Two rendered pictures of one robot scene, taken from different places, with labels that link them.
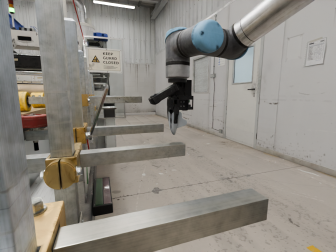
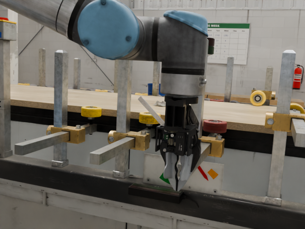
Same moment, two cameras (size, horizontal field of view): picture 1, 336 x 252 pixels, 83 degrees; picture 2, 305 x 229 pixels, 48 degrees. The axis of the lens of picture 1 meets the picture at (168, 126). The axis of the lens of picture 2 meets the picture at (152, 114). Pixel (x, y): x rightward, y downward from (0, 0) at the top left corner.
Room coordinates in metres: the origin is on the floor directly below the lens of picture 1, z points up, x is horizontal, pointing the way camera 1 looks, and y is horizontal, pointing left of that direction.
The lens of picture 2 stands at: (1.15, -0.63, 1.09)
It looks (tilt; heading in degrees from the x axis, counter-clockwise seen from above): 8 degrees down; 129
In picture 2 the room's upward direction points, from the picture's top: 3 degrees clockwise
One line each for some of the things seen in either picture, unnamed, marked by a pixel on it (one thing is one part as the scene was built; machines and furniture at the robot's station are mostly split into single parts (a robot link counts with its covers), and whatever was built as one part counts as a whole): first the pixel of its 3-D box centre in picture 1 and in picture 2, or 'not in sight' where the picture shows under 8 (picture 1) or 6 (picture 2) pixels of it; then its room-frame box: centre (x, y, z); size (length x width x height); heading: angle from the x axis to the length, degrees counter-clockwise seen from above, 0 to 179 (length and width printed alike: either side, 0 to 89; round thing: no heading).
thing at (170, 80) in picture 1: (179, 95); (178, 124); (0.74, -0.04, 0.97); 0.09 x 0.08 x 0.12; 110
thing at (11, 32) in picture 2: not in sight; (2, 31); (-0.13, 0.03, 1.18); 0.07 x 0.07 x 0.08; 20
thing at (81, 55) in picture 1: (82, 109); (280, 134); (0.82, 0.36, 0.91); 0.03 x 0.03 x 0.48; 20
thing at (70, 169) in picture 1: (66, 162); (128, 139); (0.37, 0.20, 0.83); 0.13 x 0.06 x 0.05; 20
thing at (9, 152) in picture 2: not in sight; (3, 99); (-0.14, 0.02, 0.93); 0.05 x 0.04 x 0.45; 20
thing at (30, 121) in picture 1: (34, 132); (213, 136); (0.58, 0.41, 0.85); 0.08 x 0.08 x 0.11
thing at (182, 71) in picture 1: (177, 73); (183, 85); (0.74, -0.03, 1.05); 0.10 x 0.09 x 0.05; 20
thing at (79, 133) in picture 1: (77, 133); (201, 145); (0.60, 0.29, 0.85); 0.13 x 0.06 x 0.05; 20
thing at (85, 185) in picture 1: (87, 166); (181, 173); (0.56, 0.25, 0.75); 0.26 x 0.01 x 0.10; 20
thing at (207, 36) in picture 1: (201, 40); (128, 37); (0.65, -0.11, 1.14); 0.12 x 0.12 x 0.09; 34
